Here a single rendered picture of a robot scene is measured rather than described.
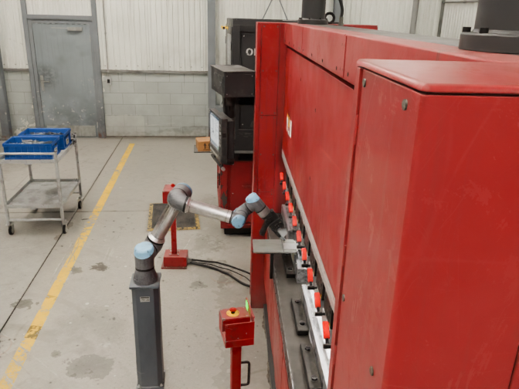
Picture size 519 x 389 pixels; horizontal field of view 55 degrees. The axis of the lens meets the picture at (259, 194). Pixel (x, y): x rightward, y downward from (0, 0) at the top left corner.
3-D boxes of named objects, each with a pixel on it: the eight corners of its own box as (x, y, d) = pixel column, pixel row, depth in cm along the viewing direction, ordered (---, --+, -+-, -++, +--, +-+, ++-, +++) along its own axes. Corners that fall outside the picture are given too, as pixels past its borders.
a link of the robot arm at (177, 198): (164, 192, 285) (246, 215, 284) (169, 186, 296) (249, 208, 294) (161, 211, 289) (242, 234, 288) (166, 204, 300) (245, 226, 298)
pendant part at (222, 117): (209, 150, 431) (209, 108, 419) (223, 149, 435) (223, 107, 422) (221, 164, 391) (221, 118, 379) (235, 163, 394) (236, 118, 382)
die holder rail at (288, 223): (280, 215, 391) (281, 204, 388) (288, 215, 392) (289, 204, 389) (287, 242, 345) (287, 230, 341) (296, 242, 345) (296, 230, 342)
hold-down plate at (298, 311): (290, 302, 273) (291, 297, 272) (300, 302, 274) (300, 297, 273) (297, 335, 245) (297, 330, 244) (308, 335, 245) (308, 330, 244)
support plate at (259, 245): (252, 240, 320) (252, 238, 319) (293, 241, 321) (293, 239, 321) (253, 253, 303) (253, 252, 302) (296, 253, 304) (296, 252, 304)
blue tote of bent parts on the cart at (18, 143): (15, 151, 561) (13, 136, 555) (61, 151, 566) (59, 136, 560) (3, 160, 527) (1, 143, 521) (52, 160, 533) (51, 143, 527)
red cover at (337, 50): (283, 43, 352) (284, 22, 348) (297, 44, 353) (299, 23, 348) (479, 163, 71) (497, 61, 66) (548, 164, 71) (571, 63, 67)
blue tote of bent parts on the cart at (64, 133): (29, 142, 600) (27, 127, 594) (72, 142, 606) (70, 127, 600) (19, 150, 567) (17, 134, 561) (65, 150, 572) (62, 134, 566)
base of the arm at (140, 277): (131, 285, 304) (130, 271, 301) (134, 274, 318) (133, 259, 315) (157, 285, 306) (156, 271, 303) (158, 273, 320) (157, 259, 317)
